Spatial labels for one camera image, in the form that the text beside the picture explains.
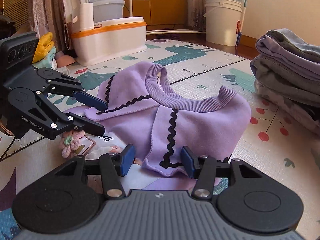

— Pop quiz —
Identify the purple sweatshirt with black trim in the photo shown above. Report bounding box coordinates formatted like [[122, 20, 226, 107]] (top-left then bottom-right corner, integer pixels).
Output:
[[71, 62, 251, 190]]

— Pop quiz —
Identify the grey folded clothes stack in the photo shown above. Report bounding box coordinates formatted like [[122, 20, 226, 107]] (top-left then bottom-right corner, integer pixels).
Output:
[[250, 29, 319, 134]]

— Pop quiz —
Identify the mint green folded cloth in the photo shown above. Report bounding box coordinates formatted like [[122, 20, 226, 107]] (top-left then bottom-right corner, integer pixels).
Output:
[[33, 47, 57, 70]]

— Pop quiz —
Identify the yellow knitted folded garment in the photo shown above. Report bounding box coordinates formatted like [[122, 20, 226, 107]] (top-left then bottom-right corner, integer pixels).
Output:
[[33, 32, 54, 63]]

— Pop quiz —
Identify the brown curtain fabric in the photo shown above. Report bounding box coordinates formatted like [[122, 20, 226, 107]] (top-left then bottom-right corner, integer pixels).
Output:
[[28, 0, 71, 51]]

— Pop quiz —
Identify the white orange storage box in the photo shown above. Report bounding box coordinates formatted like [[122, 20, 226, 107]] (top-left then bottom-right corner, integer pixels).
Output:
[[71, 17, 146, 66]]

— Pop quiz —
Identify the grey plant pot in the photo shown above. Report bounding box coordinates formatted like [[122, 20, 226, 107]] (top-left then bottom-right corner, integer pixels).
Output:
[[89, 0, 125, 23]]

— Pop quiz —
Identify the white plastic bucket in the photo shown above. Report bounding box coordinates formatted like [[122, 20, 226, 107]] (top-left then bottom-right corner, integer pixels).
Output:
[[204, 0, 244, 47]]

